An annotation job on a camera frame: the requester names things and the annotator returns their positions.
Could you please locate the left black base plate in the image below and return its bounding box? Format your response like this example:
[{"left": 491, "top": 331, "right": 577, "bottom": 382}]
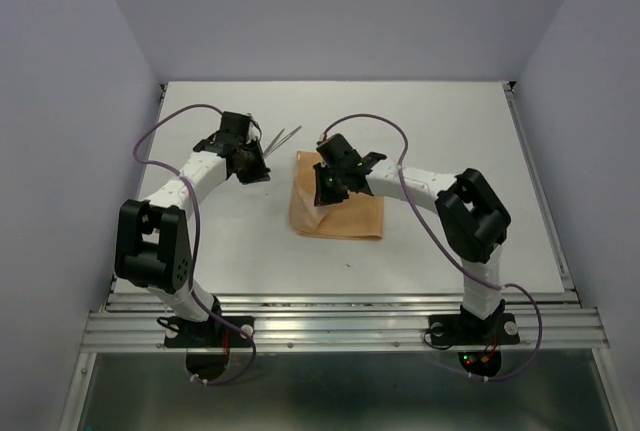
[{"left": 156, "top": 316, "right": 251, "bottom": 349}]

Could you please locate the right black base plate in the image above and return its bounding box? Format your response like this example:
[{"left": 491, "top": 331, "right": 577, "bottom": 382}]
[{"left": 424, "top": 313, "right": 520, "bottom": 348}]

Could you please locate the orange cloth napkin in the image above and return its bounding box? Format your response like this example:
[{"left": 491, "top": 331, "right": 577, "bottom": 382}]
[{"left": 288, "top": 151, "right": 384, "bottom": 240}]

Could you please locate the aluminium frame rail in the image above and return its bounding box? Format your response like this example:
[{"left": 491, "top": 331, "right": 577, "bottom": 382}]
[{"left": 81, "top": 291, "right": 609, "bottom": 353}]

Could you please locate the silver metal spoon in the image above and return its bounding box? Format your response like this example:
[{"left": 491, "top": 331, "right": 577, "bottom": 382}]
[{"left": 267, "top": 125, "right": 302, "bottom": 157}]

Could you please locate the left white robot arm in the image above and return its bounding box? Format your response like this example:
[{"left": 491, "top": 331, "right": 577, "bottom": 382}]
[{"left": 114, "top": 111, "right": 270, "bottom": 345}]

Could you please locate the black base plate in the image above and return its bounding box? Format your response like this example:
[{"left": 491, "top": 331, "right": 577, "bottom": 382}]
[
  {"left": 424, "top": 313, "right": 520, "bottom": 348},
  {"left": 156, "top": 316, "right": 251, "bottom": 349}
]

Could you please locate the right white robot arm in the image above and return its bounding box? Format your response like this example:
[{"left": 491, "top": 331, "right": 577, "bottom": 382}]
[{"left": 314, "top": 134, "right": 511, "bottom": 341}]

